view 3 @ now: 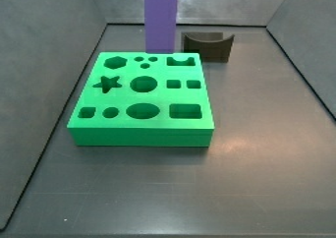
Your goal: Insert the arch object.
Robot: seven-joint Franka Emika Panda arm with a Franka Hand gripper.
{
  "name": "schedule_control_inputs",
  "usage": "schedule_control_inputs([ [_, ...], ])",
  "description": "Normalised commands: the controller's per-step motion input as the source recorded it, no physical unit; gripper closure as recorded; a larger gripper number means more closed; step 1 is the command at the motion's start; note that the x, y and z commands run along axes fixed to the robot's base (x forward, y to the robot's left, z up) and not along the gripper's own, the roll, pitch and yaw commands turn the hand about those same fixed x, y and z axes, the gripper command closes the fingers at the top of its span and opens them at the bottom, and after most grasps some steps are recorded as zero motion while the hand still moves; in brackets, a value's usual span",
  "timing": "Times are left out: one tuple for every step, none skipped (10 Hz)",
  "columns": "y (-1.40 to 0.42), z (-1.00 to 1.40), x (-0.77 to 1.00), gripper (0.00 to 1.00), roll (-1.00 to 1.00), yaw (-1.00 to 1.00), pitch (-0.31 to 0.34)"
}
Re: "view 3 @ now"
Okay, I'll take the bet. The purple arch block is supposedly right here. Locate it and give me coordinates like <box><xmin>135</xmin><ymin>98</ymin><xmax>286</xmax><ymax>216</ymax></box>
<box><xmin>144</xmin><ymin>0</ymin><xmax>178</xmax><ymax>53</ymax></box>

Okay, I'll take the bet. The green shape sorter board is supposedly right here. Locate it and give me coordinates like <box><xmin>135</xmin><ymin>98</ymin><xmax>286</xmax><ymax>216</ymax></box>
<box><xmin>67</xmin><ymin>52</ymin><xmax>214</xmax><ymax>147</ymax></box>

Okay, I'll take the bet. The black curved holder stand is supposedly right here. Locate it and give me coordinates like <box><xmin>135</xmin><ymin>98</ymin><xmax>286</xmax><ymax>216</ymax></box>
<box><xmin>182</xmin><ymin>31</ymin><xmax>235</xmax><ymax>63</ymax></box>

